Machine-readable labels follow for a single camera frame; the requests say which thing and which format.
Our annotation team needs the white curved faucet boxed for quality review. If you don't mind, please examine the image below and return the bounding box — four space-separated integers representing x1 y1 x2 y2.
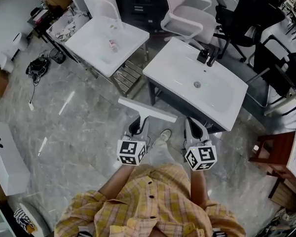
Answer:
92 0 124 30

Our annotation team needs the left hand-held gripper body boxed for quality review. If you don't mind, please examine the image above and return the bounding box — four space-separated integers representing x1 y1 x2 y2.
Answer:
116 122 150 166

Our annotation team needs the white sink with black faucet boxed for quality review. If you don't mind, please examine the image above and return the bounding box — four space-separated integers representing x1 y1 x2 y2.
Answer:
142 37 249 132

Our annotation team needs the metal slatted sink stand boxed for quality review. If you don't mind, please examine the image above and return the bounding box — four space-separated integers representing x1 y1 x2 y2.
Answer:
88 43 150 98

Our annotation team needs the white squeegee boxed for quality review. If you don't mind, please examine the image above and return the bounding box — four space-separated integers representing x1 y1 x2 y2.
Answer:
117 97 179 124

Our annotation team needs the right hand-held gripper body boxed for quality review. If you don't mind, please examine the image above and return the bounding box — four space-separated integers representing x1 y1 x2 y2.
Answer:
183 131 218 171

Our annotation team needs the white sneaker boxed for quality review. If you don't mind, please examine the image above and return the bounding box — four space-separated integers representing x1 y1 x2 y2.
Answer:
154 129 172 143

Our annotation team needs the person's right forearm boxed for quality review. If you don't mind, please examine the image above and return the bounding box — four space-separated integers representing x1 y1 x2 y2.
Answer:
188 168 210 207

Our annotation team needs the small clear bottle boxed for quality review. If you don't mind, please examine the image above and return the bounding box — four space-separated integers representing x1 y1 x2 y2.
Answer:
108 39 120 53

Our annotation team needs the black faucet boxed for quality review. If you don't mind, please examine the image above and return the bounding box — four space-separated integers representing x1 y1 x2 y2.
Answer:
196 45 221 67

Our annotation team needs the black cable bundle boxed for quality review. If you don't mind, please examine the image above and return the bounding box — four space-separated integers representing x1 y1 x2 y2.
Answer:
25 56 51 86

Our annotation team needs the striped cloth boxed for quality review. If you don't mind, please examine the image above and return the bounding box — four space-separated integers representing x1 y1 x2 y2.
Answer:
13 207 37 233

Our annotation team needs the long white basin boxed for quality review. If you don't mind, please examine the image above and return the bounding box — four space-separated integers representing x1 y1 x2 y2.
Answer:
0 119 31 197

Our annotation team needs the black wire basket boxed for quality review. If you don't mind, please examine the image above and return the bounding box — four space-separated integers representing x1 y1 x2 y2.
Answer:
49 47 67 65

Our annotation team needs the black chair with metal frame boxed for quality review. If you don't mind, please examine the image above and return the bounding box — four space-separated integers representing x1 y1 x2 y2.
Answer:
245 40 296 116

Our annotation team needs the dark tall cabinet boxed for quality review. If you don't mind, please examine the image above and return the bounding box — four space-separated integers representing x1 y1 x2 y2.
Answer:
111 0 169 32

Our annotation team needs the black mesh office chair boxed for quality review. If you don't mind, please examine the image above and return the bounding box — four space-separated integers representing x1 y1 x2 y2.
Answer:
213 0 286 63

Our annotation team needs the light grey trouser leg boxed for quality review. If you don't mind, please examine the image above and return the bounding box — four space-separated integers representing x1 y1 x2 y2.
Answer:
147 137 186 168

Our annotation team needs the white office chair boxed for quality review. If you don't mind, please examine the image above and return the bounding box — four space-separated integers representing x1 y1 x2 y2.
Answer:
158 0 217 44

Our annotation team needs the person's left forearm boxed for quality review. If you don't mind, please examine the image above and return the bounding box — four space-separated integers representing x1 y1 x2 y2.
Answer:
98 162 137 202

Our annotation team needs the yellow plaid shirt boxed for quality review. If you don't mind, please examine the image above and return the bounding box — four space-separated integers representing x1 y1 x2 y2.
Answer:
54 163 246 237

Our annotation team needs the red-brown wooden stool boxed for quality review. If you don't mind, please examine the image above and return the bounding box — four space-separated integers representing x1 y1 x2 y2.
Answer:
248 130 296 177

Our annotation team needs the marble patterned slab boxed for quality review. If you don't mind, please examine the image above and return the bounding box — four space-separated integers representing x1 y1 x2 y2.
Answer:
46 9 92 43

